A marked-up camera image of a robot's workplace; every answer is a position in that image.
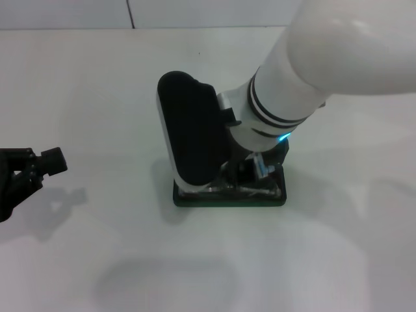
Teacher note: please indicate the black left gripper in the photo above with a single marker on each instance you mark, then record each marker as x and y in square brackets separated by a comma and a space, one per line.
[6, 188]

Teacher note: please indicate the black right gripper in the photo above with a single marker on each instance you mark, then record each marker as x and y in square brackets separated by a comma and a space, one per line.
[281, 154]

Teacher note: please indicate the green glasses case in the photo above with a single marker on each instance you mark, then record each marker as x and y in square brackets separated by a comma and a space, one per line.
[227, 201]

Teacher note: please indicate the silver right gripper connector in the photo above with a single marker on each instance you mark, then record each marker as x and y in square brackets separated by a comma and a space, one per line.
[261, 165]

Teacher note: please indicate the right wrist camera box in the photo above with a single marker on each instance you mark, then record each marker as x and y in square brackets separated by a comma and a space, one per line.
[191, 130]

